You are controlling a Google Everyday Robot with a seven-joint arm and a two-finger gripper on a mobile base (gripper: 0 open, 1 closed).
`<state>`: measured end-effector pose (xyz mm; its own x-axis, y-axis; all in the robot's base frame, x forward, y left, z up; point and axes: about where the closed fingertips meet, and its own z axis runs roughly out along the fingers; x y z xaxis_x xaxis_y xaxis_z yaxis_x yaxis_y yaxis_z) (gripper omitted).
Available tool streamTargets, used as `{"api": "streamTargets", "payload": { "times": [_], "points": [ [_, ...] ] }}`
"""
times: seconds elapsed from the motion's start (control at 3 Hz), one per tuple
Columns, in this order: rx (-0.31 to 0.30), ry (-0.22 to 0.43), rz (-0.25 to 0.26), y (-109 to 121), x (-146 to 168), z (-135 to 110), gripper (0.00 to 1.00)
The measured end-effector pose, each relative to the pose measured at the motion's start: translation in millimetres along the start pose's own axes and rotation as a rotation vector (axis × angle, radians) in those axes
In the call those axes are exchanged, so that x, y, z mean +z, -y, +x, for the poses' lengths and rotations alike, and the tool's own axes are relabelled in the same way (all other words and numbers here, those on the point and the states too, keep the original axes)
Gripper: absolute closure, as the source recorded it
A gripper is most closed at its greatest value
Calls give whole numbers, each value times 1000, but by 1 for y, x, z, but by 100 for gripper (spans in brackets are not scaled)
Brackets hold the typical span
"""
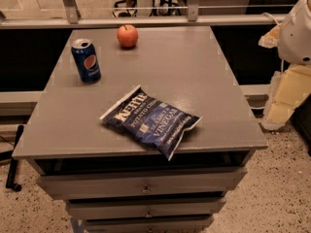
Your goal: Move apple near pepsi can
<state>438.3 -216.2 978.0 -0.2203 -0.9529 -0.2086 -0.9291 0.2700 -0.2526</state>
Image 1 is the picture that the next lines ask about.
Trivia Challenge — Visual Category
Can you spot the grey middle drawer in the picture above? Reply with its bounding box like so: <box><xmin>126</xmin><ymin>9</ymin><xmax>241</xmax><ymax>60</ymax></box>
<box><xmin>67</xmin><ymin>197</ymin><xmax>225</xmax><ymax>220</ymax></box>

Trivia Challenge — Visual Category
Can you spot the grey top drawer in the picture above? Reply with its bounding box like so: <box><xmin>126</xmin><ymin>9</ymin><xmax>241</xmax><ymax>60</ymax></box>
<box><xmin>37</xmin><ymin>167</ymin><xmax>247</xmax><ymax>200</ymax></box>

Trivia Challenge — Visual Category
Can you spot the black pole on floor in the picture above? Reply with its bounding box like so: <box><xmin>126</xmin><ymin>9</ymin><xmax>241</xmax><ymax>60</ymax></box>
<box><xmin>6</xmin><ymin>125</ymin><xmax>23</xmax><ymax>192</ymax></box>

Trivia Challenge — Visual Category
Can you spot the blue pepsi can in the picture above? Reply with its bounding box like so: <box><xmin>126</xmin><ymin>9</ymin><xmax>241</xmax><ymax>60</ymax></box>
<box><xmin>71</xmin><ymin>38</ymin><xmax>101</xmax><ymax>83</ymax></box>

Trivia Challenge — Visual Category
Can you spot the grey drawer cabinet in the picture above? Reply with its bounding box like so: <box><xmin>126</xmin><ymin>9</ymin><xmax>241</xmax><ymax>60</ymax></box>
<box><xmin>14</xmin><ymin>27</ymin><xmax>266</xmax><ymax>233</ymax></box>

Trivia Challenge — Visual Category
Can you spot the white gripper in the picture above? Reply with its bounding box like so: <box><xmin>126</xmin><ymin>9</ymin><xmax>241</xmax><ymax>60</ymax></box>
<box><xmin>259</xmin><ymin>0</ymin><xmax>311</xmax><ymax>130</ymax></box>

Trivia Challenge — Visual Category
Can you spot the grey bottom drawer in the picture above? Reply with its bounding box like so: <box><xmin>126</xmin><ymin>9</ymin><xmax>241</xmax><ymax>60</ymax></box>
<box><xmin>85</xmin><ymin>216</ymin><xmax>213</xmax><ymax>233</ymax></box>

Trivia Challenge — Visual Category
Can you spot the white cable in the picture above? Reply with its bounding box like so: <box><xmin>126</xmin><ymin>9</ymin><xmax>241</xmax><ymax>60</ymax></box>
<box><xmin>261</xmin><ymin>12</ymin><xmax>286</xmax><ymax>73</ymax></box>

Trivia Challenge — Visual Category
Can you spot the red apple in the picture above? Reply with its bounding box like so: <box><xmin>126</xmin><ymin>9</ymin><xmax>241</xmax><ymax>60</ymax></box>
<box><xmin>117</xmin><ymin>24</ymin><xmax>138</xmax><ymax>48</ymax></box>

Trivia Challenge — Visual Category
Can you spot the blue kettle chips bag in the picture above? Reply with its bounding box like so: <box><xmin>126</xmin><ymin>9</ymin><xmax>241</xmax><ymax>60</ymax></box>
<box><xmin>100</xmin><ymin>85</ymin><xmax>201</xmax><ymax>160</ymax></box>

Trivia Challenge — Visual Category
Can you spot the grey drawer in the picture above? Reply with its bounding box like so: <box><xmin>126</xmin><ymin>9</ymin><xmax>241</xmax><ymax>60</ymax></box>
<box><xmin>67</xmin><ymin>197</ymin><xmax>225</xmax><ymax>220</ymax></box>
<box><xmin>85</xmin><ymin>216</ymin><xmax>213</xmax><ymax>233</ymax></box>
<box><xmin>37</xmin><ymin>167</ymin><xmax>247</xmax><ymax>200</ymax></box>

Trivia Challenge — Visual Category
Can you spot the black office chair base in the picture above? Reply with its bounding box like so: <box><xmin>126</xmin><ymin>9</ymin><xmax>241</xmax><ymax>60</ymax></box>
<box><xmin>112</xmin><ymin>0</ymin><xmax>187</xmax><ymax>17</ymax></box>

